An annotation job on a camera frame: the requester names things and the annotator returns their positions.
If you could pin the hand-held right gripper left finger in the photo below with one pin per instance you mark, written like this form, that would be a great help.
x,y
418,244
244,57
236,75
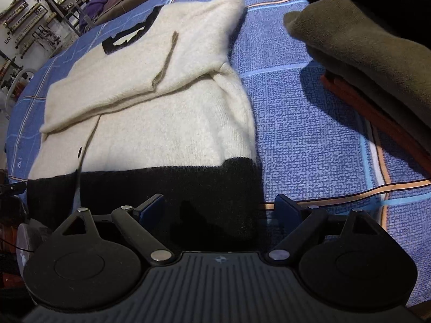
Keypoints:
x,y
151,208

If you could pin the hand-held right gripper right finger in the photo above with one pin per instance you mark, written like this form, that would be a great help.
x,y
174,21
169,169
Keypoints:
x,y
286,208

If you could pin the cream sweater with black trim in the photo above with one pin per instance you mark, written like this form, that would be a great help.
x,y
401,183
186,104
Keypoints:
x,y
151,124

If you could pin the blue patterned blanket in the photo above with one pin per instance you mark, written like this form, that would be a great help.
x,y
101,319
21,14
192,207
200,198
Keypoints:
x,y
303,124

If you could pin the red folded cloth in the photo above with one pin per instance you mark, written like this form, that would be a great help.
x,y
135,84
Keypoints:
x,y
370,114

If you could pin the olive green folded cloth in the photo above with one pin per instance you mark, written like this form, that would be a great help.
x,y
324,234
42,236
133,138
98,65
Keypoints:
x,y
353,40

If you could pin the white bent tube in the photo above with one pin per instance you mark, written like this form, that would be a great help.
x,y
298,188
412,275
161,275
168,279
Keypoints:
x,y
13,87

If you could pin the purple cloth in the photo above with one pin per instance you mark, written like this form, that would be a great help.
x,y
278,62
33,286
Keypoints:
x,y
101,1

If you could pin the wall rack of brass bars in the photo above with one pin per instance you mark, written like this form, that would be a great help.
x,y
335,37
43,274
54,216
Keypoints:
x,y
30,23

